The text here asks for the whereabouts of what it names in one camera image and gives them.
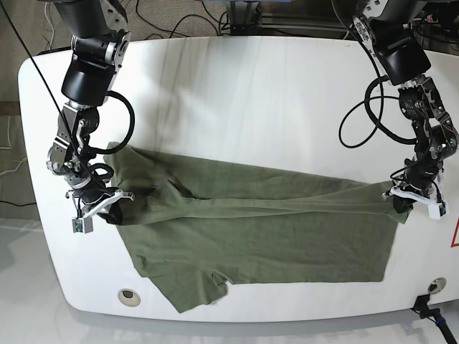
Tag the olive green T-shirt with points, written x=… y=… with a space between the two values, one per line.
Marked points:
x=196 y=226

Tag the table cable grommet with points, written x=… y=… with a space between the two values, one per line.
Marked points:
x=129 y=298
x=437 y=286

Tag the right table cable grommet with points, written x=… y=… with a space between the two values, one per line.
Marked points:
x=437 y=286

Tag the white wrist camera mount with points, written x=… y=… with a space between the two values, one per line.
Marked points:
x=83 y=221
x=436 y=209

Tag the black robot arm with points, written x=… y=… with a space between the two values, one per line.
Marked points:
x=100 y=38
x=384 y=28

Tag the black clamp with cable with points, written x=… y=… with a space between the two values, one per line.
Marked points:
x=422 y=309

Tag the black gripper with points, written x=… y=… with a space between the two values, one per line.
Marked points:
x=418 y=178
x=90 y=193

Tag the aluminium frame post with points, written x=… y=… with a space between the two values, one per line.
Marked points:
x=244 y=17

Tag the left table cable grommet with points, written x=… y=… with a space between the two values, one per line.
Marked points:
x=129 y=298

